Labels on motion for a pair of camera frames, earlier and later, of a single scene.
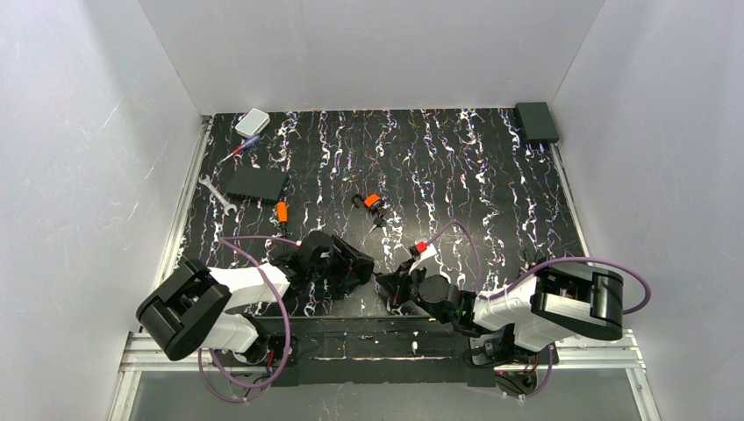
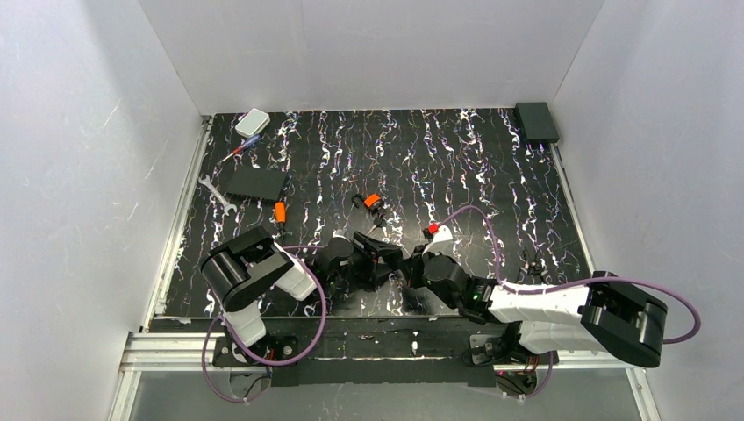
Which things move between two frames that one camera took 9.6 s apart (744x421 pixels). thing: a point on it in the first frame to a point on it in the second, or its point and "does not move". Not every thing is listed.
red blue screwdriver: (252, 140) does not move
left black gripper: (338, 262) to (368, 260)
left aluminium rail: (138, 358) does not move
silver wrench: (227, 205) does not move
